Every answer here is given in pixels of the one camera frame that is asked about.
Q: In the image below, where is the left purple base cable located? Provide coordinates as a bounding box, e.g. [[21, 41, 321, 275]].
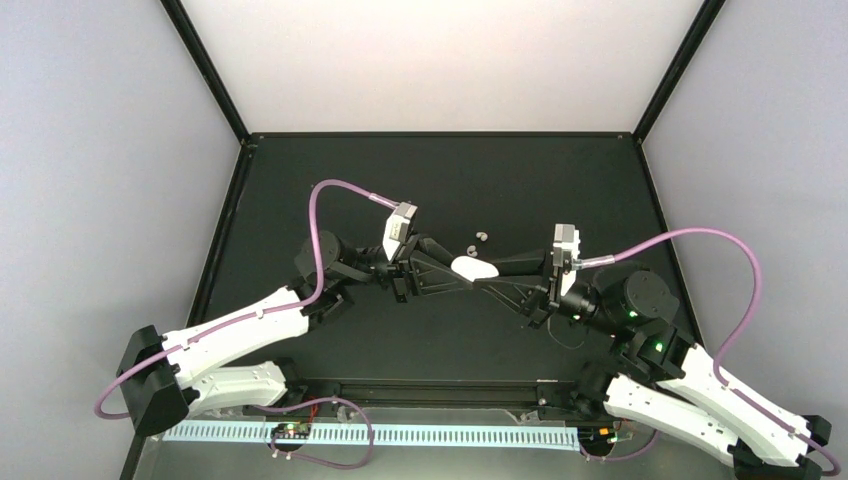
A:
[[258, 396, 376, 472]]

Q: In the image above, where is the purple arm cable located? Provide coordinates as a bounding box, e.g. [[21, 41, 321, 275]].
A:
[[92, 178, 401, 421], [573, 227, 843, 478]]

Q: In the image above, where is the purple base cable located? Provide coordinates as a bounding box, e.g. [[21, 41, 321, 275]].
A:
[[258, 396, 376, 472], [578, 423, 661, 464]]

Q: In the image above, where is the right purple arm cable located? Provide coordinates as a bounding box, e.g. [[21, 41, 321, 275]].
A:
[[573, 227, 843, 478]]

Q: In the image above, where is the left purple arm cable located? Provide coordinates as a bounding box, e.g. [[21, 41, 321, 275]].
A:
[[92, 178, 401, 421]]

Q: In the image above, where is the white earbud case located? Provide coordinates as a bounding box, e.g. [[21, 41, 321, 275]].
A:
[[450, 255, 500, 282]]

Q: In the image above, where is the white slotted cable duct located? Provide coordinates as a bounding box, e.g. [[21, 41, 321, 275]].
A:
[[161, 420, 580, 452]]

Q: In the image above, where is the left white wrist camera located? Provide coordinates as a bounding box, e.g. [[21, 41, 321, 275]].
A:
[[382, 202, 418, 262]]

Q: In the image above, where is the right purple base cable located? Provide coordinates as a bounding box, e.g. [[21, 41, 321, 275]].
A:
[[578, 423, 661, 464]]

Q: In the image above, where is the left black corner post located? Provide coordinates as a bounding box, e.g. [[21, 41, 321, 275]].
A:
[[160, 0, 250, 143]]

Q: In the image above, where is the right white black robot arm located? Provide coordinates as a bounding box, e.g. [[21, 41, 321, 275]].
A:
[[452, 247, 839, 479]]

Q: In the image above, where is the black corner post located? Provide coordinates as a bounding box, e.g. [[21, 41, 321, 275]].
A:
[[632, 0, 726, 145], [160, 0, 250, 143]]

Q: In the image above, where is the right black corner post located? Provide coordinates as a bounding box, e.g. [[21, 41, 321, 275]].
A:
[[632, 0, 726, 145]]

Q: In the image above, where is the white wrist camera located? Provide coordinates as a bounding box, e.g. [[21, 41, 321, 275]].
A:
[[552, 223, 580, 297], [382, 202, 418, 262]]

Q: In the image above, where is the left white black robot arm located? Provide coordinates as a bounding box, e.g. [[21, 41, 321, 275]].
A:
[[116, 231, 498, 437]]

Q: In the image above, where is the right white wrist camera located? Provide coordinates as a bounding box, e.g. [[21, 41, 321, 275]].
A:
[[552, 223, 580, 297]]

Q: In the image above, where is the black mounting rail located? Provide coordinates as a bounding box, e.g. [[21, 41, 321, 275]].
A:
[[271, 379, 618, 427]]

